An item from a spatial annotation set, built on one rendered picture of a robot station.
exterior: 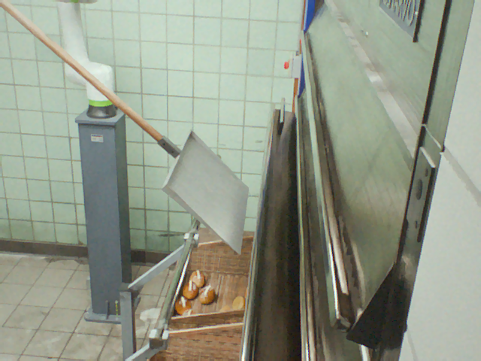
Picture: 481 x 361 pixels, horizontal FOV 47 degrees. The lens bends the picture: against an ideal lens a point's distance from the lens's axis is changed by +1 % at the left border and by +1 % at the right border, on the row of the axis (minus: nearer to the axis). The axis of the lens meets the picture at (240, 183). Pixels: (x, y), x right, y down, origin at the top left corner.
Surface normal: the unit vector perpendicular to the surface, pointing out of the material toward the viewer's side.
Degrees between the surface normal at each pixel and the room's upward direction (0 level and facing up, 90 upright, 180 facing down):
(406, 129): 0
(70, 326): 0
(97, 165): 90
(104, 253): 90
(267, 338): 8
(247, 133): 90
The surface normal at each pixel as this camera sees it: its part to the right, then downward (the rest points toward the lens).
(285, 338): 0.19, -0.89
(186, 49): -0.08, 0.41
